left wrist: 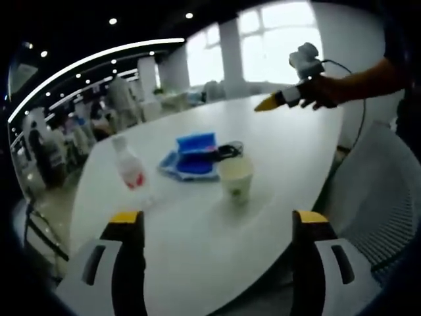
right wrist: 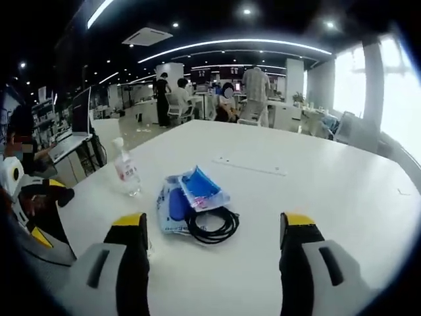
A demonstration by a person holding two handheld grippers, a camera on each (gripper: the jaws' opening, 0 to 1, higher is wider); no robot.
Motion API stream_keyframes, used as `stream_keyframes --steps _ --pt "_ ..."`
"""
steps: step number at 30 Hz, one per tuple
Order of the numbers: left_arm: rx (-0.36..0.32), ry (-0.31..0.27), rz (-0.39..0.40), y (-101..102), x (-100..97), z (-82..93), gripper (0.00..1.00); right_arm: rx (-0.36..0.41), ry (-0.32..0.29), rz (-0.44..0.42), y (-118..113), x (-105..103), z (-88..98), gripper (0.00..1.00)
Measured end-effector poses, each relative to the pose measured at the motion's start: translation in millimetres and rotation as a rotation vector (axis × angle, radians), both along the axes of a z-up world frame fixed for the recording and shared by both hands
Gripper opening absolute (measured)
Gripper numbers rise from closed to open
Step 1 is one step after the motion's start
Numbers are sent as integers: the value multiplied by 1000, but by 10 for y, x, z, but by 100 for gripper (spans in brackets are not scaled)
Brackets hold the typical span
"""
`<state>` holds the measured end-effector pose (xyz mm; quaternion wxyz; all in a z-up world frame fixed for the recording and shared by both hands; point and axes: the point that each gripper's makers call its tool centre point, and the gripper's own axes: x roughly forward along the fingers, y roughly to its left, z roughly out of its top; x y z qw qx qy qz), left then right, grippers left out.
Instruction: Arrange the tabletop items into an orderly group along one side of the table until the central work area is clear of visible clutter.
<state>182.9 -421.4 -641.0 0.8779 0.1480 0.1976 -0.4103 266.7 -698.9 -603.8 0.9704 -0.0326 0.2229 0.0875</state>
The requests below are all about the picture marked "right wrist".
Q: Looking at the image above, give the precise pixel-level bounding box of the black rounded object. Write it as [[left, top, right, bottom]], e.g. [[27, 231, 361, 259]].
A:
[[56, 187, 76, 207]]

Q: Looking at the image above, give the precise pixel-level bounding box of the white table cable cover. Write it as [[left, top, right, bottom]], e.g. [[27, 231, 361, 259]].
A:
[[212, 155, 289, 177]]

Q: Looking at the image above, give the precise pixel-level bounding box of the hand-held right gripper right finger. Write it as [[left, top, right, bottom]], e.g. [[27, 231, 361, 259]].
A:
[[278, 212, 374, 316]]

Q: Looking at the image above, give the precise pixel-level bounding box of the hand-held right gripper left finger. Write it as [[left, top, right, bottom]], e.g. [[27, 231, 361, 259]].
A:
[[64, 212, 152, 316]]

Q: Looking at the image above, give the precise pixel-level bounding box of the white office chair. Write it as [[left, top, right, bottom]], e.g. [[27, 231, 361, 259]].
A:
[[237, 98, 264, 126], [166, 92, 195, 124]]

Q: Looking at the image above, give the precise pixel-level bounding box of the black cable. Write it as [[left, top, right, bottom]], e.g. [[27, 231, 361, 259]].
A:
[[186, 206, 240, 245]]

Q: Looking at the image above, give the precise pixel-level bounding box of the white low cabinet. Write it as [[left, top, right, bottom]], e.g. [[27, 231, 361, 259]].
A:
[[89, 117, 121, 162]]

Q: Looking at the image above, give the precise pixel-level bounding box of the large dark monitor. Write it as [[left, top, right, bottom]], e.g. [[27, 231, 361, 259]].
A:
[[71, 86, 93, 136]]

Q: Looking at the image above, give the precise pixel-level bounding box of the plastic packet with blue pad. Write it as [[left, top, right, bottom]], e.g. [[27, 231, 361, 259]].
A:
[[155, 174, 198, 236]]

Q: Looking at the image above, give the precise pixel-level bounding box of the clear plastic bottle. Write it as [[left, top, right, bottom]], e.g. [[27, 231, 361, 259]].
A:
[[111, 137, 142, 198]]

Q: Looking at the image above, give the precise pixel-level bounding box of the grey mesh office chair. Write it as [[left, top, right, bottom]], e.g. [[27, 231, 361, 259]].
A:
[[6, 213, 80, 310]]

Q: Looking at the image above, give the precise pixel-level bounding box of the blue tissue pack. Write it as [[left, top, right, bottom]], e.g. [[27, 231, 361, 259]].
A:
[[179, 165, 231, 213]]

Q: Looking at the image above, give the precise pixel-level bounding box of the white table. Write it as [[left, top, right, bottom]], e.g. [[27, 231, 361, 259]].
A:
[[57, 118, 421, 316]]

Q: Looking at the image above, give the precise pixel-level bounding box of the ceiling air conditioner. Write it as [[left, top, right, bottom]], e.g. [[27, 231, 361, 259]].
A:
[[121, 26, 174, 47]]

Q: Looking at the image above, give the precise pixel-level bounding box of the white standing desk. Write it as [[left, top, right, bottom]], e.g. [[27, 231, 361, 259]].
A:
[[47, 132, 95, 165]]

